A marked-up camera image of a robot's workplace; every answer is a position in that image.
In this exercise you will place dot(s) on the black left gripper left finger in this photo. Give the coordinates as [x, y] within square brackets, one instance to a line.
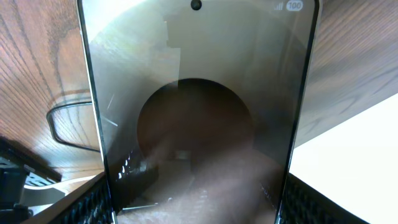
[90, 203]

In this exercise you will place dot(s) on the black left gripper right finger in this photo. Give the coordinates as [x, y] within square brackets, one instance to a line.
[302, 204]

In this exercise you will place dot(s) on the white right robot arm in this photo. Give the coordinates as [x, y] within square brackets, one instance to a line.
[27, 185]

